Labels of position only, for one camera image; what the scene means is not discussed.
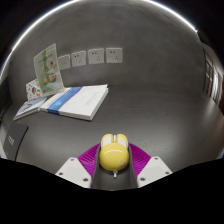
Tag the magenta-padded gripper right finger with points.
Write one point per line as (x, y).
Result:
(155, 170)

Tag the white book with blue stripe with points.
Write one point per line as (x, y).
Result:
(81, 100)

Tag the green standing leaflet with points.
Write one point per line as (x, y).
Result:
(48, 71)

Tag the grey booklet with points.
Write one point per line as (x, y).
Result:
(29, 107)

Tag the dark framed window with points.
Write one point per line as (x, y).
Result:
(213, 80)

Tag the white card with colourful stickers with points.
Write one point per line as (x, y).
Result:
(32, 89)

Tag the black mouse pad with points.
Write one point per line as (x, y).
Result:
(14, 140)

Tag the yellow computer mouse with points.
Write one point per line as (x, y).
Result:
(114, 155)

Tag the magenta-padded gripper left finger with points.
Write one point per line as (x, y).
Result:
(75, 171)

